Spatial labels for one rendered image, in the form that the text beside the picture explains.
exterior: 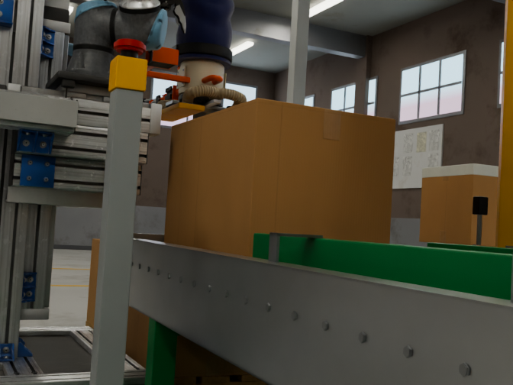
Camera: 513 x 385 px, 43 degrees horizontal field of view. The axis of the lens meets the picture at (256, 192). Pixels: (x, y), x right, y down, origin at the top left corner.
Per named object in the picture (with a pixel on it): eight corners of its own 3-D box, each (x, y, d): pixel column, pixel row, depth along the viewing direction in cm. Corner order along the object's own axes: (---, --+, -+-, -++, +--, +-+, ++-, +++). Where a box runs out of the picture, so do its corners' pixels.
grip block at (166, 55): (178, 65, 212) (179, 50, 212) (152, 60, 208) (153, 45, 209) (169, 69, 220) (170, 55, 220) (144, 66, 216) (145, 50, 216)
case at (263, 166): (388, 275, 167) (396, 118, 169) (246, 272, 149) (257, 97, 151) (276, 258, 221) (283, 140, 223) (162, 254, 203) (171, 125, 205)
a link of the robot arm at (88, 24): (80, 53, 198) (83, 9, 198) (124, 56, 197) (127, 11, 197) (66, 43, 186) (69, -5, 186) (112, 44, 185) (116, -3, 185)
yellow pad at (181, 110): (204, 111, 235) (205, 97, 235) (179, 107, 230) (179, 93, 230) (172, 122, 265) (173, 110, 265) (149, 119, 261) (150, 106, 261)
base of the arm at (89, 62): (69, 74, 181) (72, 38, 181) (59, 83, 194) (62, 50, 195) (124, 82, 187) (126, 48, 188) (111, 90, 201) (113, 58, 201)
